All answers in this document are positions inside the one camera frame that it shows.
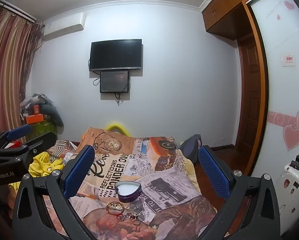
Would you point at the green box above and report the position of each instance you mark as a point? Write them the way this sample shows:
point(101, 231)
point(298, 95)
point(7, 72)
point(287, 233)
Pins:
point(43, 128)

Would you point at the black wall television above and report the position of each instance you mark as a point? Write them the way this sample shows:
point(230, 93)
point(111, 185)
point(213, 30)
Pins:
point(115, 55)

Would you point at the dark blue bag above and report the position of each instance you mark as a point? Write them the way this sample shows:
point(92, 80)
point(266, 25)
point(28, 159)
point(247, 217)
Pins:
point(190, 147)

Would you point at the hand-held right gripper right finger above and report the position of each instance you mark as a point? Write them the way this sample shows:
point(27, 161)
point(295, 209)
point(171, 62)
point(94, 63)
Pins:
point(212, 172)

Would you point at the orange box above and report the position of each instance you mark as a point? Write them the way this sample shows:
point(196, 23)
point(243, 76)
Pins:
point(35, 118)

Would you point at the yellow cloth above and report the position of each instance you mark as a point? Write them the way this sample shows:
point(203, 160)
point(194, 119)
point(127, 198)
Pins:
point(45, 165)

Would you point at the white suitcase with stickers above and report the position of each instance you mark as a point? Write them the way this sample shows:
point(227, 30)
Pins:
point(293, 195)

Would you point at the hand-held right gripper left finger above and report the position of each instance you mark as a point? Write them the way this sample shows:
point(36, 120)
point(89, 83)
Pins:
point(79, 172)

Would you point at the newspaper-print blanket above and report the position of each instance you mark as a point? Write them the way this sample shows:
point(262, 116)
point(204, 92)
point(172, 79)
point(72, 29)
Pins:
point(149, 160)

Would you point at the small black wall monitor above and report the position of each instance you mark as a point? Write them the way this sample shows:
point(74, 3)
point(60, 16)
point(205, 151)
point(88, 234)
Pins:
point(114, 82)

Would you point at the small black box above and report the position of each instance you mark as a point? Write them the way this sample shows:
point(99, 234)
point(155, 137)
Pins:
point(295, 164)

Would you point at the curtain rail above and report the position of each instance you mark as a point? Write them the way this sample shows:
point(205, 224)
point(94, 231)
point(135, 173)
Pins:
point(17, 11)

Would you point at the red and white label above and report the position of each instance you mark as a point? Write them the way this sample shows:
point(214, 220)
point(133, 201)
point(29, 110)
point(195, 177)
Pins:
point(288, 60)

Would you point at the purple heart-shaped tin box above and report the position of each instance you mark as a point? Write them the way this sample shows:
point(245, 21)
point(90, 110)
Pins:
point(128, 191)

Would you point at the brown wooden door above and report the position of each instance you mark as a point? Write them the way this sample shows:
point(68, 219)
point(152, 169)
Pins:
point(252, 92)

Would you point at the white air conditioner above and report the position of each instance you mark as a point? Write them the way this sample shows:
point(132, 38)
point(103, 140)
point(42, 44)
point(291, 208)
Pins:
point(63, 27)

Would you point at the striped bed sheet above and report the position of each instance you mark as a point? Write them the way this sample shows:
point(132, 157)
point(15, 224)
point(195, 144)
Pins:
point(62, 146)

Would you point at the wooden overhead cabinet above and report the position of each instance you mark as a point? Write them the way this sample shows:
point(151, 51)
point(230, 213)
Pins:
point(227, 7)

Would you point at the striped brown curtain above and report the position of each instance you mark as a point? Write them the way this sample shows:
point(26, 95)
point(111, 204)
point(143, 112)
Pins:
point(9, 67)

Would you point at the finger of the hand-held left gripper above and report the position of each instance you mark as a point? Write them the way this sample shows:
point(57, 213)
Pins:
point(43, 142)
point(18, 132)

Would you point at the jewellery pieces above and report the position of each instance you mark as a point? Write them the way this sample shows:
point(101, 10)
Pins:
point(114, 203)

